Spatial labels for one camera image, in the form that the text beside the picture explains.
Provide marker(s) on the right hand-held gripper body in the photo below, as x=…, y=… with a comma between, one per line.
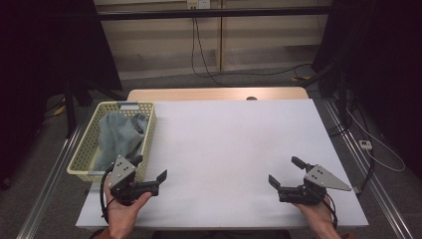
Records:
x=318, y=177

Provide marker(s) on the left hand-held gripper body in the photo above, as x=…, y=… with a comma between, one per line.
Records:
x=121, y=172

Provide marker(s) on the light blue denim garment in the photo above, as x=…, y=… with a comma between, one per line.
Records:
x=116, y=136

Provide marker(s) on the pale yellow perforated plastic basket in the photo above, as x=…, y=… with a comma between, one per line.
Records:
x=84, y=149

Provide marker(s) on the person's right hand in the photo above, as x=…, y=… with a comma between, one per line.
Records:
x=318, y=215

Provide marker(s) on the person's left hand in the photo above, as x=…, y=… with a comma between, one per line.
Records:
x=121, y=215

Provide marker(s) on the white table cover sheet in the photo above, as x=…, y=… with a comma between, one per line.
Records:
x=225, y=149

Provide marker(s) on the black metal stand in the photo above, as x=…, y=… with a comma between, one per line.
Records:
x=69, y=113

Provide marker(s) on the brown table grommet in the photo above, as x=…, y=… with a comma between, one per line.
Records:
x=251, y=98

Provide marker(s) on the yellow floor tape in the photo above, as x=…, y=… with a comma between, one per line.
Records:
x=301, y=78

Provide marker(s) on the narrow black curtain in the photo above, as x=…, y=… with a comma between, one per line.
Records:
x=381, y=66

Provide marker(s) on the wide black curtain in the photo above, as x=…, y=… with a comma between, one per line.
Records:
x=40, y=66

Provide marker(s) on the black horizontal metal bar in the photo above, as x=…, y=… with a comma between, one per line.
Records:
x=212, y=13

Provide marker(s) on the aluminium floor rail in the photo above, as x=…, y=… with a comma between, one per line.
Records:
x=49, y=179
x=368, y=179

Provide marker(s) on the white wall socket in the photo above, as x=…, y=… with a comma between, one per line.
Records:
x=198, y=4

